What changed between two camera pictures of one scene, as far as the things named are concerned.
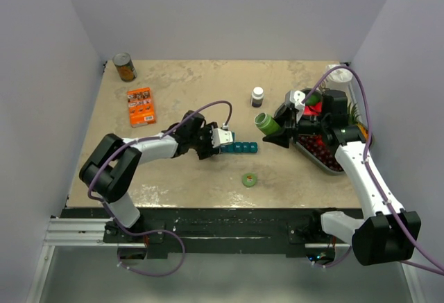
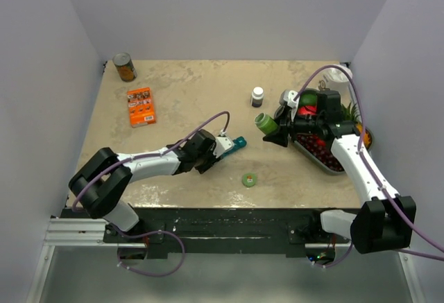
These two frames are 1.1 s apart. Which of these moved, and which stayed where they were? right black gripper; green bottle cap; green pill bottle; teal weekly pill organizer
Moved: teal weekly pill organizer
Stayed: green pill bottle; green bottle cap; right black gripper
